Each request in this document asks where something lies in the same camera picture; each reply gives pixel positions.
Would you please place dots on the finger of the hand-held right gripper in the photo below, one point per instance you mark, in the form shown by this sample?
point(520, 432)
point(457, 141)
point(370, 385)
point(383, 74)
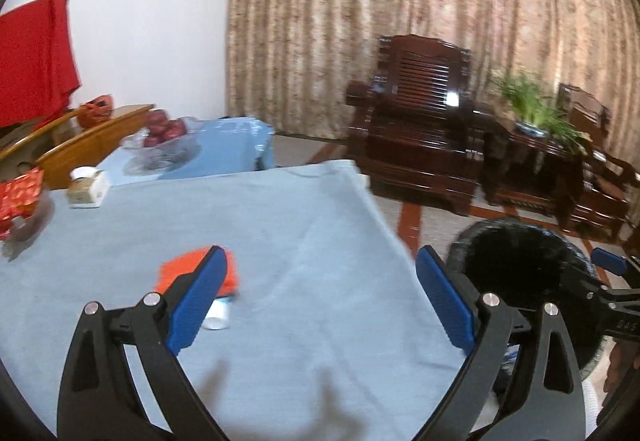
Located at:
point(590, 293)
point(610, 262)

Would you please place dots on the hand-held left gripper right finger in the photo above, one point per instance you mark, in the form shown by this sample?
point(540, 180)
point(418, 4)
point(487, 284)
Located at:
point(445, 296)

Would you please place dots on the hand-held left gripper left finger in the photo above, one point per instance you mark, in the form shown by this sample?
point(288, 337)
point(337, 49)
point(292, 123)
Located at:
point(197, 301)

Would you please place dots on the orange packet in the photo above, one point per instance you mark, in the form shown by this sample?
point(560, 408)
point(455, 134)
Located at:
point(180, 271)

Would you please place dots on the black lined trash bin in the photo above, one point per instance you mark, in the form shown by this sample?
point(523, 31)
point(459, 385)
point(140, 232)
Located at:
point(520, 261)

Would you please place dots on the person's right hand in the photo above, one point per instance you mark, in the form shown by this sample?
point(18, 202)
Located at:
point(620, 366)

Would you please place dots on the dark wooden armchair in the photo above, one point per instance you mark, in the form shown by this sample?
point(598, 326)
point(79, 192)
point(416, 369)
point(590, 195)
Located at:
point(415, 121)
point(600, 181)

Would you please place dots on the dark wooden side table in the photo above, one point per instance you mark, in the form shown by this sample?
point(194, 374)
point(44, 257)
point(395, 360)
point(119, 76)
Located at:
point(530, 171)

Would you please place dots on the grey-blue blanket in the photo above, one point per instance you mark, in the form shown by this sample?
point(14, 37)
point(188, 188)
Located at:
point(300, 231)

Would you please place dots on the glass fruit bowl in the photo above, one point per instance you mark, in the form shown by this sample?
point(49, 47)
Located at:
point(160, 156)

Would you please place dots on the small white tissue box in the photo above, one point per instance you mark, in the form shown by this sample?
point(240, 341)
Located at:
point(92, 191)

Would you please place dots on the light blue tablecloth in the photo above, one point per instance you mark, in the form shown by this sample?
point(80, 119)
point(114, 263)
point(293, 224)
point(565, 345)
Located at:
point(225, 146)

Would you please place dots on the red apple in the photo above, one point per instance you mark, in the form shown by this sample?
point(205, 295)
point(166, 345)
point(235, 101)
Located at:
point(152, 140)
point(157, 119)
point(176, 128)

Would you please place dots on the green potted plant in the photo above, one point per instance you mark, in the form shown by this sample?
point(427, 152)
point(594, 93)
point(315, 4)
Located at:
point(530, 101)

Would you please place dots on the wooden chair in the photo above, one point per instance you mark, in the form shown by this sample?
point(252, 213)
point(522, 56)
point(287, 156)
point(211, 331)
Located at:
point(35, 136)
point(100, 141)

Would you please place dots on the red patterned bag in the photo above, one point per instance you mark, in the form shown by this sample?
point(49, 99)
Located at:
point(20, 196)

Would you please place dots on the orange plastic bag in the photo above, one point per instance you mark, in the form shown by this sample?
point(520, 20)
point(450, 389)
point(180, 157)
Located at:
point(96, 112)

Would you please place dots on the red cloth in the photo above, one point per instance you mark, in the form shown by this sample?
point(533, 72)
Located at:
point(35, 61)

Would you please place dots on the beige patterned curtain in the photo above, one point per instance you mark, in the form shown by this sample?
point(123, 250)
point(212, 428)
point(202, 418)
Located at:
point(325, 21)

